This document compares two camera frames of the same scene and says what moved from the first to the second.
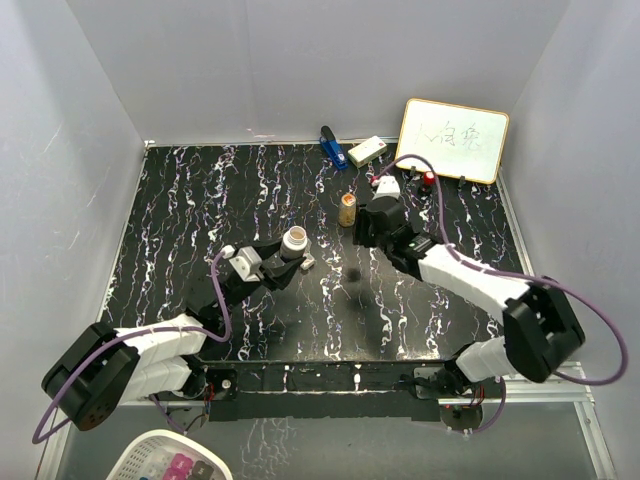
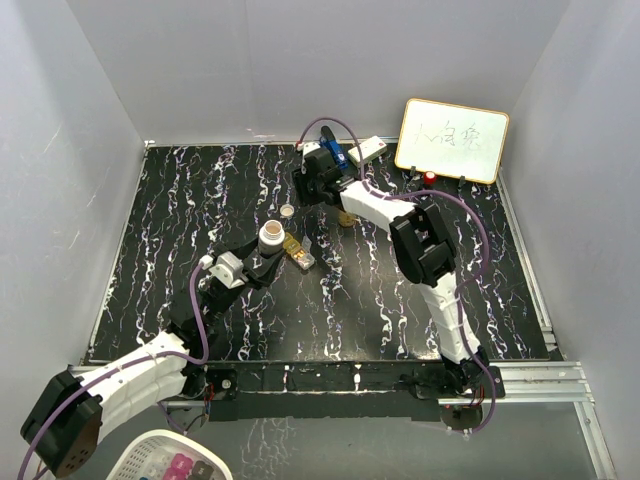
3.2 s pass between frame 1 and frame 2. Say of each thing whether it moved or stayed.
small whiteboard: stayed
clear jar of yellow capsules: stayed
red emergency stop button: stayed
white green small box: stayed
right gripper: moved
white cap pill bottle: moved
